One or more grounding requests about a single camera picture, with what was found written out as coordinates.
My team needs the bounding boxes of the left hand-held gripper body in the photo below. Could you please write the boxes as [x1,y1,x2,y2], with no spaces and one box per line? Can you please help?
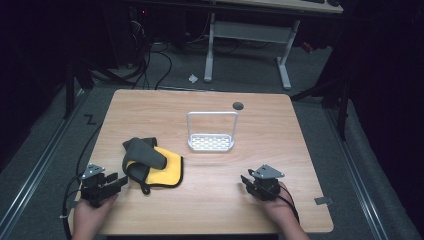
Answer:
[79,163,122,208]

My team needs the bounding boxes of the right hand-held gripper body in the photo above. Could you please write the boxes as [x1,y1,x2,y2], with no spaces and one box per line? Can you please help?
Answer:
[248,163,286,202]

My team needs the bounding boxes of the grey and yellow cloth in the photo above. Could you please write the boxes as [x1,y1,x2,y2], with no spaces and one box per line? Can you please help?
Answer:
[121,136,184,196]

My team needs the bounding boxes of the person's right hand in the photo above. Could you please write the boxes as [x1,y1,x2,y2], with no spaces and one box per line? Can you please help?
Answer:
[259,181,300,228]

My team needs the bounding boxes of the person's left hand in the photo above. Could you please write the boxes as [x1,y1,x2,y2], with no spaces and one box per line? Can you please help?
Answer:
[71,194,120,240]

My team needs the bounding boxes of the white metal rack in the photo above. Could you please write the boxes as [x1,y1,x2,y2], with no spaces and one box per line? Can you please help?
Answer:
[185,110,240,153]

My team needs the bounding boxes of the black metal stand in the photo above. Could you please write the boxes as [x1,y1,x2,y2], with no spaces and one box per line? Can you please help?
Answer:
[289,74,352,142]
[62,58,96,121]

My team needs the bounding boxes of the dark computer tower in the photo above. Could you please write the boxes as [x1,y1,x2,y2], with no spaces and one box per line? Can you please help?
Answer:
[127,5,152,69]

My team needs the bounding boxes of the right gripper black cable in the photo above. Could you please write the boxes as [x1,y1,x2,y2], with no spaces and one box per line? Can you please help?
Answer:
[279,184,300,224]

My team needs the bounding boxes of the black cable beside table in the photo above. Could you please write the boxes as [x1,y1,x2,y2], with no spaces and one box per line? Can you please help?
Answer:
[75,123,103,178]

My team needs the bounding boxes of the metal floor rail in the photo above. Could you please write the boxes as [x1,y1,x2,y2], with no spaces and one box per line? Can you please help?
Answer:
[324,108,390,240]
[0,89,86,240]

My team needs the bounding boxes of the black floor cable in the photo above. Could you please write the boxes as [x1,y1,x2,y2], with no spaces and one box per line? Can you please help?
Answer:
[131,41,174,91]

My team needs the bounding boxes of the desk with white frame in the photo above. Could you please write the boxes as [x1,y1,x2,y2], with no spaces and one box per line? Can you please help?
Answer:
[202,0,345,91]

